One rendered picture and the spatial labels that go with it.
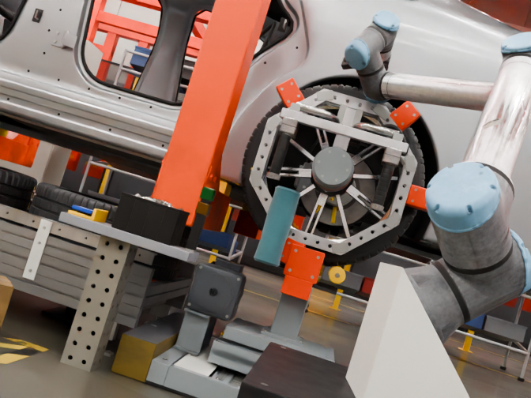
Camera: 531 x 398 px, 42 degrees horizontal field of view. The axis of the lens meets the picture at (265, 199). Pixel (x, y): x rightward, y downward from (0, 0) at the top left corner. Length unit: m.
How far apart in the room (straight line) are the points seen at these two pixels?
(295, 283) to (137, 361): 0.58
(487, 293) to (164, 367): 1.14
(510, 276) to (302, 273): 0.97
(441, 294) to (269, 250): 0.87
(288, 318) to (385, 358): 1.15
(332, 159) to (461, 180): 0.86
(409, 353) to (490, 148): 0.49
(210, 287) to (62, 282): 0.52
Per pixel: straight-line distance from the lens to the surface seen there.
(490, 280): 1.54
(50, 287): 2.58
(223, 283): 2.49
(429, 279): 1.55
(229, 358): 2.45
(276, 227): 2.26
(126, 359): 2.33
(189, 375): 2.29
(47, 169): 7.20
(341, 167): 2.25
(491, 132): 1.64
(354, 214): 2.94
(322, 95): 2.44
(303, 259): 2.37
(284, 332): 2.55
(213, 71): 2.42
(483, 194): 1.43
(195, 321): 2.57
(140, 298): 2.48
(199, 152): 2.37
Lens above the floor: 0.57
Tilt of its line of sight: 3 degrees up
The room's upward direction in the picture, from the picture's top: 17 degrees clockwise
